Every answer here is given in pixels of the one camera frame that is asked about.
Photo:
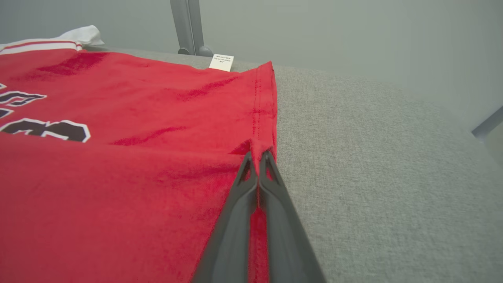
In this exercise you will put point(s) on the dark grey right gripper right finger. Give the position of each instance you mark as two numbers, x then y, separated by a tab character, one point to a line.
287	243

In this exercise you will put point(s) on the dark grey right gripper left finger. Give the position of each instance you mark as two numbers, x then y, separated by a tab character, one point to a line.
232	236

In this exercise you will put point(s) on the red jersey with black lettering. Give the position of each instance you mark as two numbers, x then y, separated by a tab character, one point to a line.
137	177

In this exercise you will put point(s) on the grey fabric sofa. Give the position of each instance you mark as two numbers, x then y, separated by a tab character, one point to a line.
373	177

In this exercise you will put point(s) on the grey metal post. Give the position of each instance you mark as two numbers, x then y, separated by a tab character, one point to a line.
188	23

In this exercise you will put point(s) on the grey horizontal metal rail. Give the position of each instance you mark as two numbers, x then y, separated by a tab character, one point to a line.
489	124

